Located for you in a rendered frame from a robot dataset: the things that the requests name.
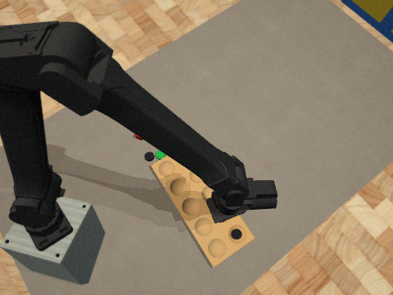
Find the wooden tray with round pockets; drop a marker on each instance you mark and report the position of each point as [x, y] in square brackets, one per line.
[189, 193]

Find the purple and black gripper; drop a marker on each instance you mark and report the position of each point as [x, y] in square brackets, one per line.
[219, 215]

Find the black disc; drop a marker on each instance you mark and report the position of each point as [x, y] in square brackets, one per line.
[149, 156]
[236, 234]

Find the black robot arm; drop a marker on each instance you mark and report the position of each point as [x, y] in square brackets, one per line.
[59, 68]

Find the green disc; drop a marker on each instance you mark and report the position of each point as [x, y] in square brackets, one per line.
[160, 155]

